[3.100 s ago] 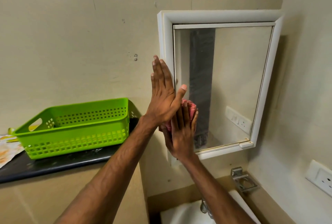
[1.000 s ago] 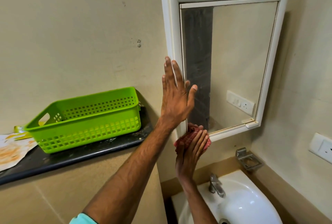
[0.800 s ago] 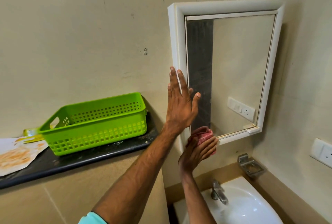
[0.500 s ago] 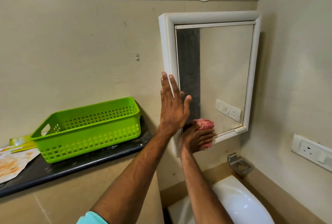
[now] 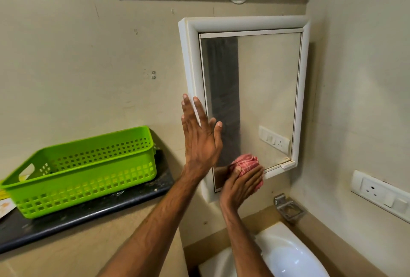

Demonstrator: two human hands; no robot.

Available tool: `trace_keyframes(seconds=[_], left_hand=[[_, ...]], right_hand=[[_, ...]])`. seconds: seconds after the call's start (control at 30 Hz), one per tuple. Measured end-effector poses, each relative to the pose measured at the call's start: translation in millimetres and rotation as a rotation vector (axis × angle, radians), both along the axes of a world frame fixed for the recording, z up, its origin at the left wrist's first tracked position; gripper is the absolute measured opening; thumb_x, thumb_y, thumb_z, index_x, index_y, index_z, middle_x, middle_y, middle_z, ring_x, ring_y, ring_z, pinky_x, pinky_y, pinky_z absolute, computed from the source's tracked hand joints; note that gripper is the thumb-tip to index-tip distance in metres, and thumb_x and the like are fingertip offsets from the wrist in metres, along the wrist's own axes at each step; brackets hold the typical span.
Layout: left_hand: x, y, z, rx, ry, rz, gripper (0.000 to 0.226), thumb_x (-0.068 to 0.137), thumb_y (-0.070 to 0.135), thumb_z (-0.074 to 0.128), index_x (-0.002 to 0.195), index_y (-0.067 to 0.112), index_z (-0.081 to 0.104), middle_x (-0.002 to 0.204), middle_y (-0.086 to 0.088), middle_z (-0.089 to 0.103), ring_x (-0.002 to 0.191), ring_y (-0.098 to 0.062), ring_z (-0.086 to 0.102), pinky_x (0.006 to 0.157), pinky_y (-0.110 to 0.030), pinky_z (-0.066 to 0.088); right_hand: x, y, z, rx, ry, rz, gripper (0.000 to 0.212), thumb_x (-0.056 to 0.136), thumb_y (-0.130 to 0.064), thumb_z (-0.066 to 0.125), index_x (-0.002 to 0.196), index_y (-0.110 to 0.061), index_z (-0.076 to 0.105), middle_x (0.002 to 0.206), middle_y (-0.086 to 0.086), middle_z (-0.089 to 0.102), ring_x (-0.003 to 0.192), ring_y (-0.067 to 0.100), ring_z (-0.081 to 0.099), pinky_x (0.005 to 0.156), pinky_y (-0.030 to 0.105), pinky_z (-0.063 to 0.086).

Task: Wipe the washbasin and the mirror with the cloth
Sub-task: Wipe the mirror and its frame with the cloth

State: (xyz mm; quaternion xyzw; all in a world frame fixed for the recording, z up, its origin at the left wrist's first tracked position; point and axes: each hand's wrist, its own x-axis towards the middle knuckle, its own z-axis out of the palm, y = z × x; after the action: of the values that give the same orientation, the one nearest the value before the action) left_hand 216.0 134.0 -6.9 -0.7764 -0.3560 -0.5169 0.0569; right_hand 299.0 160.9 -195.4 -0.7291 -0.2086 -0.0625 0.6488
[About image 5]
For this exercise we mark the person's left hand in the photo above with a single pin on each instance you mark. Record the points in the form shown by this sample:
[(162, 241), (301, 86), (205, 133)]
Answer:
[(201, 148)]

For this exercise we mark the person's right hand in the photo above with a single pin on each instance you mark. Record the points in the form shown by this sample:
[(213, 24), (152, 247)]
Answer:
[(237, 190)]

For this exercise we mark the red checked cloth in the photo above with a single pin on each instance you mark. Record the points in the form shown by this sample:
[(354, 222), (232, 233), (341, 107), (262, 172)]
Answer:
[(245, 163)]

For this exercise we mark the white wash basin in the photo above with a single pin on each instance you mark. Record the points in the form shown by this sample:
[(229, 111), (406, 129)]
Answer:
[(294, 254)]

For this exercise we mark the white framed mirror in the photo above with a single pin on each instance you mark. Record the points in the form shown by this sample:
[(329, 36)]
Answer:
[(269, 87)]

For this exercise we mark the person's left forearm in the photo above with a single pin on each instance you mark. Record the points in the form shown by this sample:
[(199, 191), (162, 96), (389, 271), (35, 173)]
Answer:
[(150, 232)]

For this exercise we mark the person's right forearm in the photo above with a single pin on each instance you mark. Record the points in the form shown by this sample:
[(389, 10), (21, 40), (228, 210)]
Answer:
[(246, 248)]

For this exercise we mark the green plastic basket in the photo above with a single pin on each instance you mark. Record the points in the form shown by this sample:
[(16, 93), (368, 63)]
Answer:
[(80, 190)]

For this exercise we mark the black stone shelf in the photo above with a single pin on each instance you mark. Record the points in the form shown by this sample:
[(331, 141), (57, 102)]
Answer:
[(80, 214)]

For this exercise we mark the yellow packet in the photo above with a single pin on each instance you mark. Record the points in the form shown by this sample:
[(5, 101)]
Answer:
[(3, 194)]

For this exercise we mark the chrome wall soap holder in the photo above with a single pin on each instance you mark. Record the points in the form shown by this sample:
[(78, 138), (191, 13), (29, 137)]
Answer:
[(288, 209)]

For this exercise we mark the white wall switch panel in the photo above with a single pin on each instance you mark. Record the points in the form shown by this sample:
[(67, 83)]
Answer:
[(381, 193)]

